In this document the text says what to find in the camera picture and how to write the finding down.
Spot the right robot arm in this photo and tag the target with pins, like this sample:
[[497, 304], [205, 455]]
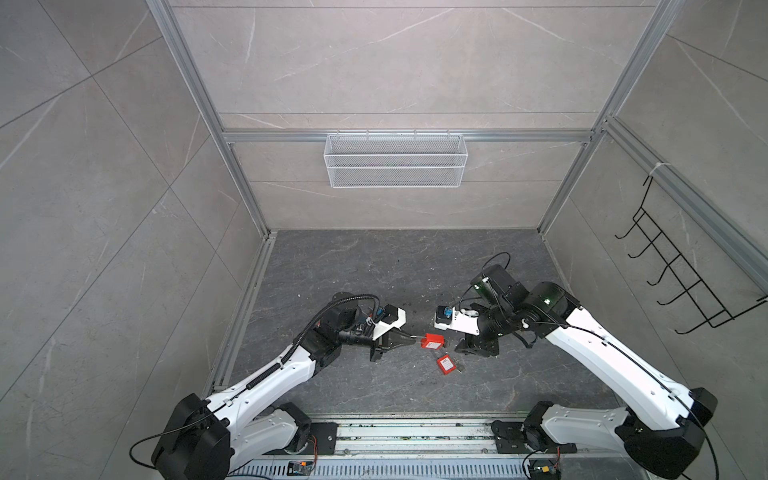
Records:
[[661, 425]]

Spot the red padlock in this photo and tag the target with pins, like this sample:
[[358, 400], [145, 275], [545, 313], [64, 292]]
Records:
[[430, 341], [447, 363]]

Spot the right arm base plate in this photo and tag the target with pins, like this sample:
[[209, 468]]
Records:
[[519, 438]]

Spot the white wire mesh basket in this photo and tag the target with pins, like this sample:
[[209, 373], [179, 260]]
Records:
[[395, 160]]

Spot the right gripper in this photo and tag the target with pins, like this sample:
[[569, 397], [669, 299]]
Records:
[[475, 344]]

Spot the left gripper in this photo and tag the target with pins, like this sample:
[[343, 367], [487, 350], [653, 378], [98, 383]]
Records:
[[382, 346]]

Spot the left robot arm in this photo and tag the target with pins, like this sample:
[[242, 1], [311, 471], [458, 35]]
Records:
[[212, 437]]

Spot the black wire hook rack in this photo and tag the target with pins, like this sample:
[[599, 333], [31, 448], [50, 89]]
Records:
[[677, 266]]

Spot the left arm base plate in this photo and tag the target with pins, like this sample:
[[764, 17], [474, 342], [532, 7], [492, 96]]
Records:
[[320, 438]]

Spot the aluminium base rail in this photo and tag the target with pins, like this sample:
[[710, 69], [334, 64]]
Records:
[[439, 435]]

